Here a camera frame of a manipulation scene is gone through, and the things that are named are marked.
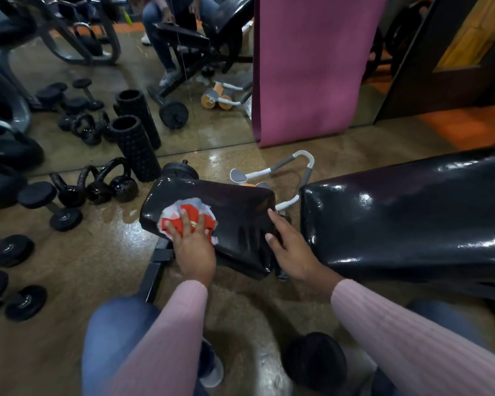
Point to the person's right forearm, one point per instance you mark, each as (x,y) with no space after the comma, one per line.
(396,338)

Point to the black bench seat pad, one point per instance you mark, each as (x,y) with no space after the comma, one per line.
(235,218)

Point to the black round weight plate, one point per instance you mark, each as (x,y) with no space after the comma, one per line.
(179,169)

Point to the person's right thumb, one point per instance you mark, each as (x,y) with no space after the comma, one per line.
(272,242)

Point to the person's right hand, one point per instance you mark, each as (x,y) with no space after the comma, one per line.
(295,253)

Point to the black bench back pad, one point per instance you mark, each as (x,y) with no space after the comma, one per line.
(408,218)

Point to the black foam roller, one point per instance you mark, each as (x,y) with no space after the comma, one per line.
(135,150)

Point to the large black kettlebell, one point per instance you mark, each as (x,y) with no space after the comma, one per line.
(0,185)

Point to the purple yoga mat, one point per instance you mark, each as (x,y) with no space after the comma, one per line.
(313,65)

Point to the white shoe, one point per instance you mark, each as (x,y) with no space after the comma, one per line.
(215,369)

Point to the black framed wooden door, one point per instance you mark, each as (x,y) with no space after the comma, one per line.
(420,65)

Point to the white and grey ab roller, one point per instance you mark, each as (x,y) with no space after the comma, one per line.
(255,174)

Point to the person's left leg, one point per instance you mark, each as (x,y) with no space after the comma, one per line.
(115,338)

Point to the red and white cloth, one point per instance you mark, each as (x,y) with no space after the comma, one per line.
(200,216)

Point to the wall mirror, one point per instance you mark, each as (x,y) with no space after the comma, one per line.
(214,127)

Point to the black dumbbell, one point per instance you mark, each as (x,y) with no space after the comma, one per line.
(27,303)
(11,251)
(37,195)

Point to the small black kettlebell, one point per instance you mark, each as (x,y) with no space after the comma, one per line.
(97,189)
(70,194)
(123,186)

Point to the person's left forearm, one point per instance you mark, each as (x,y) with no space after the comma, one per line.
(169,342)

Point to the black metal bench frame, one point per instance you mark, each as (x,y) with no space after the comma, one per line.
(154,270)

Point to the black round weight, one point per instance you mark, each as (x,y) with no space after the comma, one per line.
(313,360)

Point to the person's left hand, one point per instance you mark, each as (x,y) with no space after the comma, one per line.
(196,255)

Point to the person's left little finger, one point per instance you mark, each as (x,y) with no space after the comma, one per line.
(172,230)

